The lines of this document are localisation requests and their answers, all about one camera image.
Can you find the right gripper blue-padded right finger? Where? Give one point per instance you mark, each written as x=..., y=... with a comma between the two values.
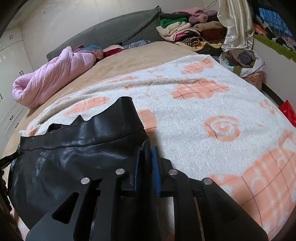
x=202, y=209

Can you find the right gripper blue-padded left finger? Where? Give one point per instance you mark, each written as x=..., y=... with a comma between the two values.
x=101, y=206

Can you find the black leather jacket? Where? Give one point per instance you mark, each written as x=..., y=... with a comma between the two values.
x=48, y=165

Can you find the small folded clothes by pillow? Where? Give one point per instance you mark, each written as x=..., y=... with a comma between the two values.
x=101, y=53

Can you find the bag of clothes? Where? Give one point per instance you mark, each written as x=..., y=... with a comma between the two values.
x=246, y=64

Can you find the pile of folded clothes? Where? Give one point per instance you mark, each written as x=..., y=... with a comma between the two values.
x=195, y=29

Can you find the clothes on window sill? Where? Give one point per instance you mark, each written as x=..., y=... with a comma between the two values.
x=284, y=46

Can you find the white orange patterned blanket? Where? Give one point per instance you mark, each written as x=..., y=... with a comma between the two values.
x=209, y=122

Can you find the pink quilted duvet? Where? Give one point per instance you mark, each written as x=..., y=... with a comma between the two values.
x=34, y=89

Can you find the tan plush bedspread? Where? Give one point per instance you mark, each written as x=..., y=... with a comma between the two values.
x=127, y=61

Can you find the red garment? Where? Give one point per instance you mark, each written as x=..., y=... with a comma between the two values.
x=288, y=112

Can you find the white wardrobe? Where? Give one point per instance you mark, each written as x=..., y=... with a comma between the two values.
x=14, y=64

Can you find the grey headboard cushion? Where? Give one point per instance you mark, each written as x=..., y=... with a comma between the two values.
x=124, y=29

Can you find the cream satin curtain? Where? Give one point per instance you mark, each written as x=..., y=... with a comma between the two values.
x=235, y=15

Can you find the window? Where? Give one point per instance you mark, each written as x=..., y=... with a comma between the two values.
x=274, y=18

